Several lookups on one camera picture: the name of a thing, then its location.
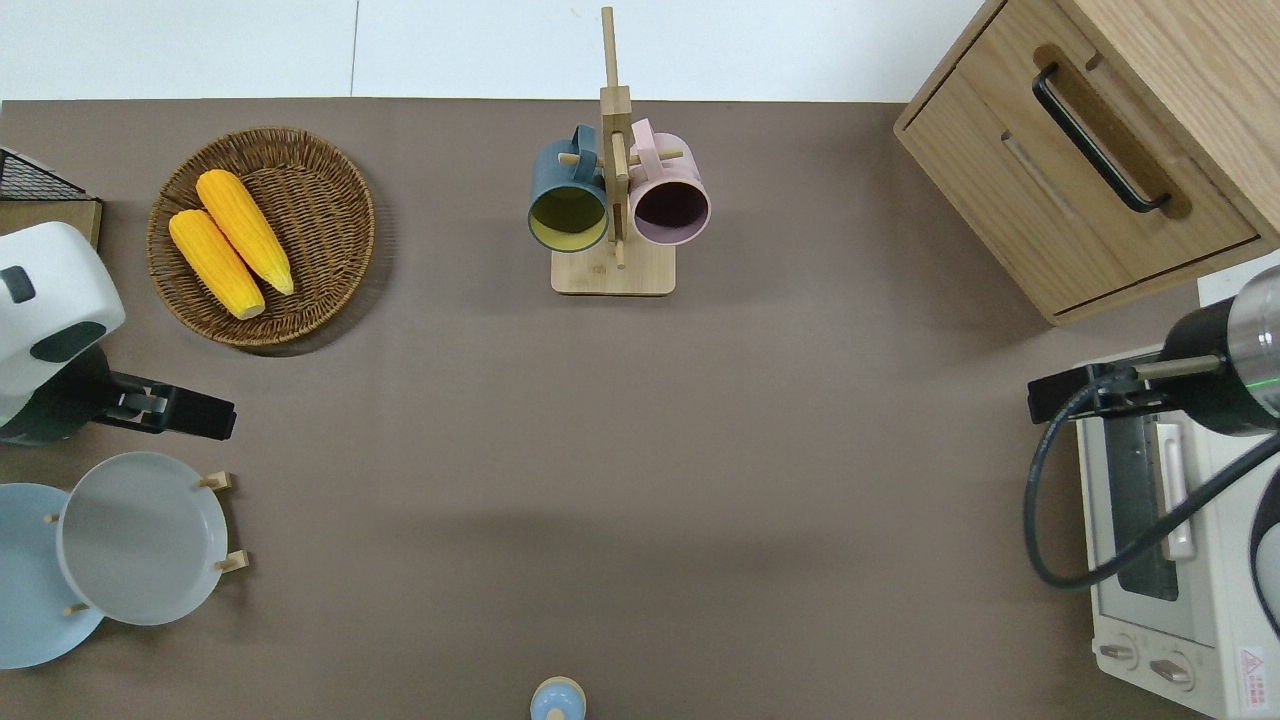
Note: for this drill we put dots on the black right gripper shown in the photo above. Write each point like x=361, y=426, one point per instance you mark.
x=1205, y=400

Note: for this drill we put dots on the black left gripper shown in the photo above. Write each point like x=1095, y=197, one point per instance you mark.
x=55, y=410

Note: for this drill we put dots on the gray plate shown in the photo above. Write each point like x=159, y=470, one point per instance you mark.
x=140, y=540

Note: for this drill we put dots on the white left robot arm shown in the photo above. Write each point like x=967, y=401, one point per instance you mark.
x=45, y=290

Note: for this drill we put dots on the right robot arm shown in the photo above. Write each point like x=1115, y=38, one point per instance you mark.
x=1258, y=340

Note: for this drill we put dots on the low wooden plate rack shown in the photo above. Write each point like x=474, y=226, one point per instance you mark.
x=222, y=481

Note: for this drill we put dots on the light blue plate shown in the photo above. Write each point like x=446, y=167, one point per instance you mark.
x=30, y=590

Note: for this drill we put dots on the white toaster oven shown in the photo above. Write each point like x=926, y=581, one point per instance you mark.
x=1215, y=600

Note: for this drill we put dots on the yellow corn cob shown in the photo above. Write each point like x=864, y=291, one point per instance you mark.
x=215, y=265
x=245, y=230

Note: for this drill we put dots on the wooden drawer cabinet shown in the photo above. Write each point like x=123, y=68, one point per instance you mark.
x=990, y=180

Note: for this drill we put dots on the brown wicker basket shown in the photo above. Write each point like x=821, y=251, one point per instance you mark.
x=320, y=230

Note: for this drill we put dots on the dark blue mug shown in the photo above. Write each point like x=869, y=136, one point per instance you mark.
x=560, y=175

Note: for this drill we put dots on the wooden mug tree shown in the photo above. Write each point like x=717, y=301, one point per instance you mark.
x=615, y=275

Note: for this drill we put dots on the pink mug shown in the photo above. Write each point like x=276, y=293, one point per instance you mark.
x=675, y=172

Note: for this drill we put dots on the blue service bell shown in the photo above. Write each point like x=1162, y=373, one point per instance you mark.
x=557, y=700

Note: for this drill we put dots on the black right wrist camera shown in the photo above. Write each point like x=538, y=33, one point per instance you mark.
x=1060, y=395

